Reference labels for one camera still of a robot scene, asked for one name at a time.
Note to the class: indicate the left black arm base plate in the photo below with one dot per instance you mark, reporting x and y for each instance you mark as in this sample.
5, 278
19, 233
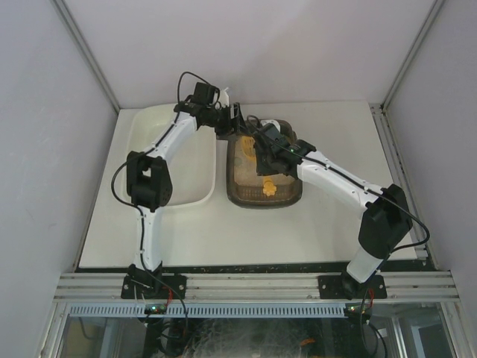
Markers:
138, 283

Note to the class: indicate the left aluminium frame post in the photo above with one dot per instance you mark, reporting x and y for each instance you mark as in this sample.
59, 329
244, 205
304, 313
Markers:
72, 28

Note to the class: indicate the white plastic tub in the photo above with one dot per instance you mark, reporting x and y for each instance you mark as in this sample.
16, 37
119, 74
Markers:
193, 166

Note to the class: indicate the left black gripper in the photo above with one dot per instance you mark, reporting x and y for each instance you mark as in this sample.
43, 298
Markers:
234, 119

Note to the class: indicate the grey slotted cable duct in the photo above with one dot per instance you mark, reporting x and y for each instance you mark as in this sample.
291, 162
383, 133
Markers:
204, 310

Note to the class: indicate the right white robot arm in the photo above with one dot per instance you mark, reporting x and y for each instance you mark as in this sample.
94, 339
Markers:
383, 211

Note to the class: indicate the aluminium frame post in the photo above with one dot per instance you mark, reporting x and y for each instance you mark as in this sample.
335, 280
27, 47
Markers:
412, 53
72, 28

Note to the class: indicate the brown litter box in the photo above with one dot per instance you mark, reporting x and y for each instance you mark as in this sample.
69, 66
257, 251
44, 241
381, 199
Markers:
247, 189

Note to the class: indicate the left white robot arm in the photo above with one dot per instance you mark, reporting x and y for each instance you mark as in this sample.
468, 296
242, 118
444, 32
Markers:
144, 182

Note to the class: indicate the right aluminium frame post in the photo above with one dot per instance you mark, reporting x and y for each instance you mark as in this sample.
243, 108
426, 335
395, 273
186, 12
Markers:
412, 53

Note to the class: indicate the right aluminium side rail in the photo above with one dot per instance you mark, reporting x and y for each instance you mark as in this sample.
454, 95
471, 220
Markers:
399, 174

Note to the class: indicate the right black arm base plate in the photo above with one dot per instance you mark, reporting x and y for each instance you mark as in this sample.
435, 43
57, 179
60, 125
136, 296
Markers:
341, 286

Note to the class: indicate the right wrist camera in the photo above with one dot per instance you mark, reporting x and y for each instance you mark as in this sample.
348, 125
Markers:
264, 122

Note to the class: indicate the aluminium front rail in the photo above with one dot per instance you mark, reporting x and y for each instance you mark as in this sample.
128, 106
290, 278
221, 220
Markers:
392, 287

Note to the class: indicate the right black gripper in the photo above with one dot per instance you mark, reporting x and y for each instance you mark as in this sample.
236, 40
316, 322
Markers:
261, 156

